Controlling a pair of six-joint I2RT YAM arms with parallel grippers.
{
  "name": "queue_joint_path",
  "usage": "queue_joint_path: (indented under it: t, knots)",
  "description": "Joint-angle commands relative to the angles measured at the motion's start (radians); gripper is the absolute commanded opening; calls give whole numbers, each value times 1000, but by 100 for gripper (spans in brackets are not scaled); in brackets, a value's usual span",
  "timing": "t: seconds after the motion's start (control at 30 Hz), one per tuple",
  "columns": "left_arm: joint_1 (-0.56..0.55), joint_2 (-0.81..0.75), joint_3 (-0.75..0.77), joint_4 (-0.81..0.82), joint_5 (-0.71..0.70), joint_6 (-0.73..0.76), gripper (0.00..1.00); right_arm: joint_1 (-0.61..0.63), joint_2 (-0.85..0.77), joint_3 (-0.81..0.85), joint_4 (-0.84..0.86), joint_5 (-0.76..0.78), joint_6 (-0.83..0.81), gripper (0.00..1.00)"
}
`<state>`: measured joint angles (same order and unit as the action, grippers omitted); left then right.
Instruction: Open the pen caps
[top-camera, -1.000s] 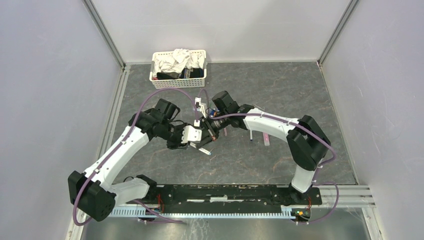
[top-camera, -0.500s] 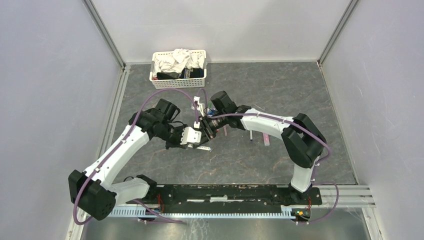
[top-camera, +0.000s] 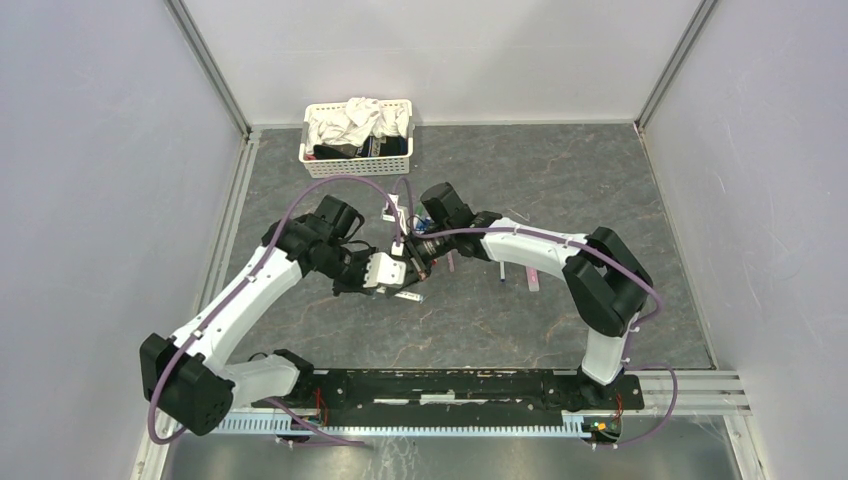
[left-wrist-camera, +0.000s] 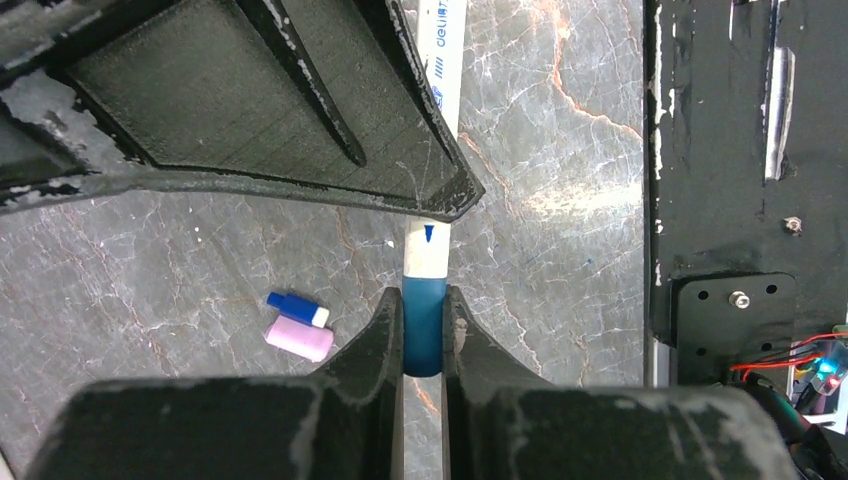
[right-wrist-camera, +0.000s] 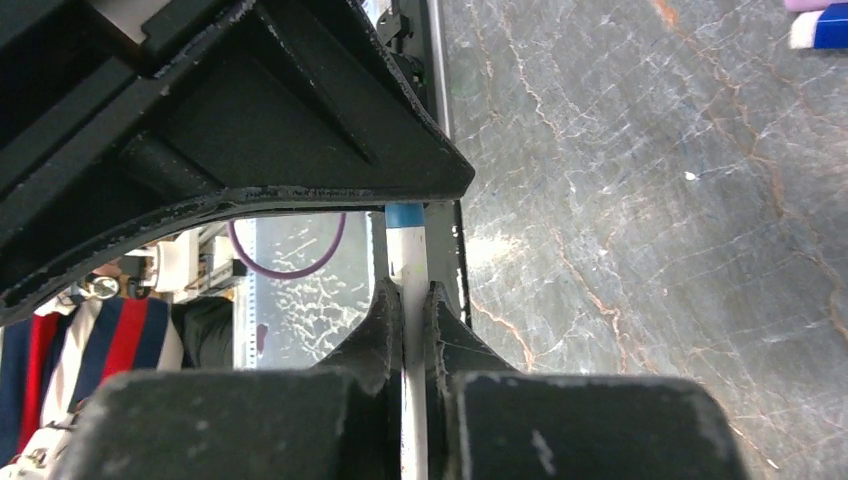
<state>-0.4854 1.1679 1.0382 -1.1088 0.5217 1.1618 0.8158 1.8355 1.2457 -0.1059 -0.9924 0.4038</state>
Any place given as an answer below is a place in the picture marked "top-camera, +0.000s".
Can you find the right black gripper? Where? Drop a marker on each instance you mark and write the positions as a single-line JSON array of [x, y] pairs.
[[420, 266]]

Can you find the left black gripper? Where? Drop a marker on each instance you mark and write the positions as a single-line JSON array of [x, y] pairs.
[[357, 284]]

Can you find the pink thin marker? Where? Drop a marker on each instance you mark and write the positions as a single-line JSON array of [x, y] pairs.
[[451, 262]]

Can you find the blue capped marker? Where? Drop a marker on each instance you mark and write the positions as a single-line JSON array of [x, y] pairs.
[[411, 296]]

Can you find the pink highlighter pen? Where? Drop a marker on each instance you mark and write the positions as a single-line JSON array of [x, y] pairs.
[[532, 280]]

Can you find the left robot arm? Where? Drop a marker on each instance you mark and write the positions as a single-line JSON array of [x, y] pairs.
[[188, 375]]

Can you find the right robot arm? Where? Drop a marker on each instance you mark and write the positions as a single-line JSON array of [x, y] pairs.
[[607, 283]]

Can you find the white plastic basket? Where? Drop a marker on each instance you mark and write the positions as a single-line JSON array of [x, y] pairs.
[[377, 166]]

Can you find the black box in basket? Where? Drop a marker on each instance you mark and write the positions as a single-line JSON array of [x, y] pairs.
[[370, 148]]

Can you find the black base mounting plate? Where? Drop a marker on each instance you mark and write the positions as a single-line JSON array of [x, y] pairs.
[[458, 398]]

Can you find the white crumpled cloth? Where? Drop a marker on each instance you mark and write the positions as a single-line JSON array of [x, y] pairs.
[[351, 122]]

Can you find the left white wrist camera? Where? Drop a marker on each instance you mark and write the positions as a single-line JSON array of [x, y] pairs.
[[384, 270]]

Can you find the aluminium frame rail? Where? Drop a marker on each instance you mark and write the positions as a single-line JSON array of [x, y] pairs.
[[684, 393]]

